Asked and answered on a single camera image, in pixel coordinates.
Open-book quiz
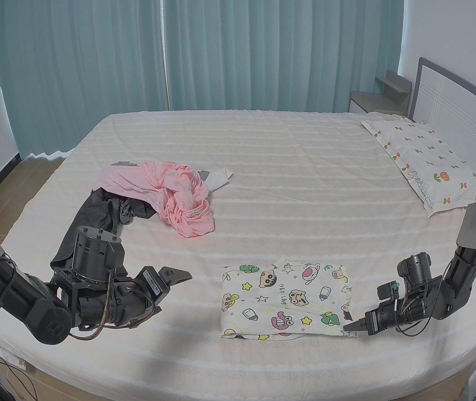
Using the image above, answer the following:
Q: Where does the pink garment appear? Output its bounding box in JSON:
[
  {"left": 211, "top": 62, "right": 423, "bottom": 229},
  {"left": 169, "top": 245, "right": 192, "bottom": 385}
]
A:
[{"left": 95, "top": 160, "right": 216, "bottom": 239}]

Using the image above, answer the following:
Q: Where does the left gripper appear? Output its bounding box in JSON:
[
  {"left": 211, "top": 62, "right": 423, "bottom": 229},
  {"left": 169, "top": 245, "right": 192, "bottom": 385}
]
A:
[{"left": 131, "top": 266, "right": 173, "bottom": 320}]

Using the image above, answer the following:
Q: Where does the blue-green curtain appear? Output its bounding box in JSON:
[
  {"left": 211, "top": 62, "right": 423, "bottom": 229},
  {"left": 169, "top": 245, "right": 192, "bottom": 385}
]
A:
[
  {"left": 0, "top": 0, "right": 170, "bottom": 160},
  {"left": 163, "top": 0, "right": 406, "bottom": 114}
]

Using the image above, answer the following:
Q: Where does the grey bedside table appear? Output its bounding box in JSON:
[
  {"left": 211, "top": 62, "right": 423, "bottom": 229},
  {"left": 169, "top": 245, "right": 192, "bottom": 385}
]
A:
[{"left": 350, "top": 69, "right": 413, "bottom": 116}]

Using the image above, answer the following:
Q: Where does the bed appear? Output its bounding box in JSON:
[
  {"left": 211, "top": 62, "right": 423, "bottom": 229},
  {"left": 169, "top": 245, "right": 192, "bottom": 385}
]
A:
[{"left": 0, "top": 57, "right": 476, "bottom": 401}]

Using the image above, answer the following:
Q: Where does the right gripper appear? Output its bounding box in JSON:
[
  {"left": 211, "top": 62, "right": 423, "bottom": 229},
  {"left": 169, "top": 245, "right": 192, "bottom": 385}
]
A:
[{"left": 364, "top": 303, "right": 402, "bottom": 336}]

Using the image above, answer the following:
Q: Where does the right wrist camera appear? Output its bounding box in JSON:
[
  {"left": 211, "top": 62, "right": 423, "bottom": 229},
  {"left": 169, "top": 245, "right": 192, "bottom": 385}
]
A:
[{"left": 377, "top": 280, "right": 400, "bottom": 302}]

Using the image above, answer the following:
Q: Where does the white printed pyjama top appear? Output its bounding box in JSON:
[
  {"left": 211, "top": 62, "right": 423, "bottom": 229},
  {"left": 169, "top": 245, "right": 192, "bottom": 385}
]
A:
[{"left": 220, "top": 256, "right": 354, "bottom": 341}]

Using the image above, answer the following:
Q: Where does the white and grey garment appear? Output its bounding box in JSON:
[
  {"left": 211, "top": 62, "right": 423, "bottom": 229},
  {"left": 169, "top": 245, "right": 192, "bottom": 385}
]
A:
[{"left": 198, "top": 167, "right": 237, "bottom": 194}]

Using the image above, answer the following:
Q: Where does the white printed pillow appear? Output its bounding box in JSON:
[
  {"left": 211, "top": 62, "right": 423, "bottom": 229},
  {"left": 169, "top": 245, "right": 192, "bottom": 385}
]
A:
[{"left": 361, "top": 115, "right": 476, "bottom": 219}]

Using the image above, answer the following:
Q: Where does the black garment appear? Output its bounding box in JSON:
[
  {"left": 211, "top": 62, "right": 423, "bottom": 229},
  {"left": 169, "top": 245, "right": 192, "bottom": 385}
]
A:
[{"left": 50, "top": 188, "right": 156, "bottom": 269}]

